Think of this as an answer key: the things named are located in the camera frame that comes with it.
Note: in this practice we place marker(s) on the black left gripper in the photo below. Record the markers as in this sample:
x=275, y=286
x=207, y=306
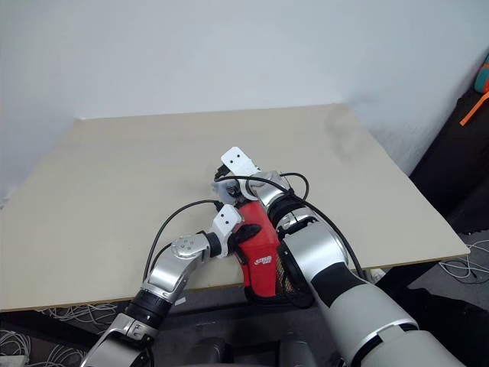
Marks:
x=236, y=244

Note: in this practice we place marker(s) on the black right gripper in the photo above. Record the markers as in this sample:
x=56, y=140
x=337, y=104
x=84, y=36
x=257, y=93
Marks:
x=221, y=172

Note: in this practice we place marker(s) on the red fabric pouch bag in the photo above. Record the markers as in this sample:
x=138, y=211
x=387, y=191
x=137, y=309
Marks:
x=260, y=248

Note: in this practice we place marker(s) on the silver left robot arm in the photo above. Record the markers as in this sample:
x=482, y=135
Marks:
x=172, y=275

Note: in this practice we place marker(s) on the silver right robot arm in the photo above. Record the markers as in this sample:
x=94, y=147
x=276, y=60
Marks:
x=328, y=248

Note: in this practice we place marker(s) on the black cabinet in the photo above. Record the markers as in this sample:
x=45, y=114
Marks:
x=454, y=172

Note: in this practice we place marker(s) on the teal orange bag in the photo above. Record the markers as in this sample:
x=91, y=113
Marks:
x=483, y=76

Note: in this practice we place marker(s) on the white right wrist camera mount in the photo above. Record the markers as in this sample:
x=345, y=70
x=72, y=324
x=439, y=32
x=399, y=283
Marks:
x=237, y=160

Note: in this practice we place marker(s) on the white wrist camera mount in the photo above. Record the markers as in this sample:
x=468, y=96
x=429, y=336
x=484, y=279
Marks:
x=237, y=160
x=226, y=218

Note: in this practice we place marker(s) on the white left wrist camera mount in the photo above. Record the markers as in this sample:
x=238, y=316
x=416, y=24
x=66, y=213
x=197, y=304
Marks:
x=226, y=218

